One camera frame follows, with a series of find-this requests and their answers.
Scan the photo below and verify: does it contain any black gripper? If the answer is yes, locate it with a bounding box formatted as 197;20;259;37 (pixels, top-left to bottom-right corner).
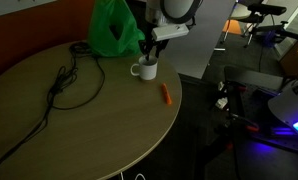
138;30;171;63

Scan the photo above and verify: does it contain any white ceramic mug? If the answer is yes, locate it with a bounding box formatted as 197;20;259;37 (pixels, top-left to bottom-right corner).
129;54;159;82

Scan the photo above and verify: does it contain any orange marker pen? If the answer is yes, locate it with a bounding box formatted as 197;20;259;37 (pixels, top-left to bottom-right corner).
160;82;173;106

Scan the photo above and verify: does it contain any green plastic bag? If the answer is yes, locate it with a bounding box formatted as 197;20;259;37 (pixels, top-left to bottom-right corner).
86;0;146;59

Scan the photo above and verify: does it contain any orange chair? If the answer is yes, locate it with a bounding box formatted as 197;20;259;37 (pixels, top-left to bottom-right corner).
221;3;257;44

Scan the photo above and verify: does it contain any red upholstered bench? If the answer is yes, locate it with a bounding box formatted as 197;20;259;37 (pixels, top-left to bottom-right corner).
0;0;97;84

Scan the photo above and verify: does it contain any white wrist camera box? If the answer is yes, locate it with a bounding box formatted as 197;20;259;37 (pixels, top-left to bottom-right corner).
151;23;190;43

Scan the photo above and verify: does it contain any black clamp with orange handle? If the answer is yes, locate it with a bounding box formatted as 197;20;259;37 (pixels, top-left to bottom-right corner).
218;80;248;101
226;112;261;133

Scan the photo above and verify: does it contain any black cable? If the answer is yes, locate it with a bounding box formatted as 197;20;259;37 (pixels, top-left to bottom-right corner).
0;41;106;175

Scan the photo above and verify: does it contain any black camera on tripod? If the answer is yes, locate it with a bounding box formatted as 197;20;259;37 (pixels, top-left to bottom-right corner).
242;2;298;43

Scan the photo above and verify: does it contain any white floor cable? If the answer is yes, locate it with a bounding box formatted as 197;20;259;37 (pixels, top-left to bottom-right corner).
118;171;147;180

